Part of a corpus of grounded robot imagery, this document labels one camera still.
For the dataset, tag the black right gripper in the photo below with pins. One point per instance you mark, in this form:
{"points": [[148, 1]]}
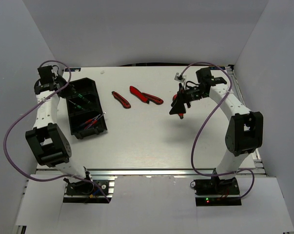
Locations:
{"points": [[178, 105]]}

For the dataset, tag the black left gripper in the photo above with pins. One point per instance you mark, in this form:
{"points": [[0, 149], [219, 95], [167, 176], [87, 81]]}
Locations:
{"points": [[68, 90]]}

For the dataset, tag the small blue handle screwdriver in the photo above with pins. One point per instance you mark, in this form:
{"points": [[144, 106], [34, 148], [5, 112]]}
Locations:
{"points": [[91, 124]]}

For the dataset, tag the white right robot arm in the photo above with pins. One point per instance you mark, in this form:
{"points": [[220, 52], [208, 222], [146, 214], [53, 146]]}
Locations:
{"points": [[245, 130]]}

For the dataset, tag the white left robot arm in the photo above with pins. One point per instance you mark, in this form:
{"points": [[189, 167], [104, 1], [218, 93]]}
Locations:
{"points": [[46, 140]]}

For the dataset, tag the red knife right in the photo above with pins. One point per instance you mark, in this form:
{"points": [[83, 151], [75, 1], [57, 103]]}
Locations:
{"points": [[181, 115]]}

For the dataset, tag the blue label left corner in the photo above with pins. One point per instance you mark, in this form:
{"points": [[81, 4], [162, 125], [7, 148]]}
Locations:
{"points": [[73, 69]]}

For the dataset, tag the blue label corner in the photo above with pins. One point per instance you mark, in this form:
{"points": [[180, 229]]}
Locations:
{"points": [[217, 68], [73, 69]]}

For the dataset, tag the black compartment tool bin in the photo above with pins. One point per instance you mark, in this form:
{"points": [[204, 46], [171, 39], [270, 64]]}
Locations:
{"points": [[86, 87]]}

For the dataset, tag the red folding knife centre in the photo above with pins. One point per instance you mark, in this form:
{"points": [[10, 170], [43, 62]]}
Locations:
{"points": [[136, 92]]}

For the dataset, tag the blue label right corner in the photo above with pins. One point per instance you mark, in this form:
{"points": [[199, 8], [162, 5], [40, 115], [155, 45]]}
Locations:
{"points": [[217, 68]]}

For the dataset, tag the red black utility knife left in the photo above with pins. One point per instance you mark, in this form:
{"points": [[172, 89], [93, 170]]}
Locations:
{"points": [[125, 104]]}

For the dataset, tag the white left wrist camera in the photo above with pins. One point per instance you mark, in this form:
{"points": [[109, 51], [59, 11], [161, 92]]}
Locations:
{"points": [[56, 70]]}

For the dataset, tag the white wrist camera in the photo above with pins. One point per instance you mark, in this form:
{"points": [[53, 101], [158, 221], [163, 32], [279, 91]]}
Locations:
{"points": [[180, 78], [56, 70]]}

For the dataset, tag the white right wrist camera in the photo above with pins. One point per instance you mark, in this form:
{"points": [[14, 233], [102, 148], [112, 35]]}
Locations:
{"points": [[180, 78]]}

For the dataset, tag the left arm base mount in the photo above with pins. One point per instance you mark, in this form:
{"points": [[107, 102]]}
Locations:
{"points": [[87, 193]]}

